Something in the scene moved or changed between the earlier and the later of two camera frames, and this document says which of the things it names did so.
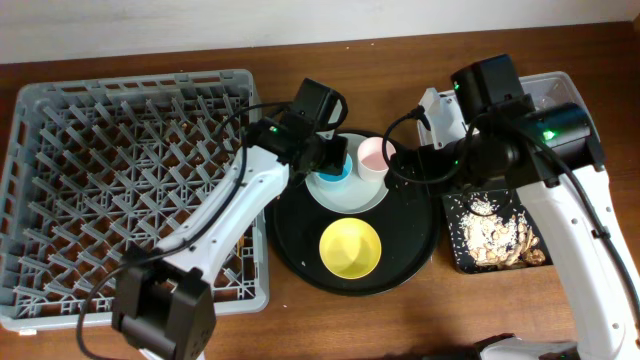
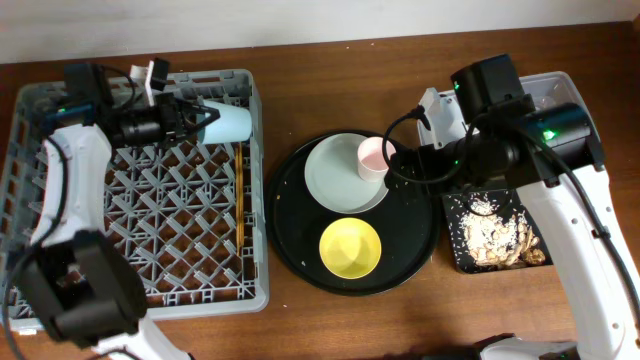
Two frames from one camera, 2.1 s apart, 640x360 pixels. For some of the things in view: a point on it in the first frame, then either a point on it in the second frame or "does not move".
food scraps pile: x=500 y=240 does not move
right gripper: x=405 y=170 does not move
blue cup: x=332 y=182 → x=233 y=124
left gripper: x=332 y=161 → x=170 y=115
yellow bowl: x=350 y=248 does not move
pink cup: x=370 y=157 does not move
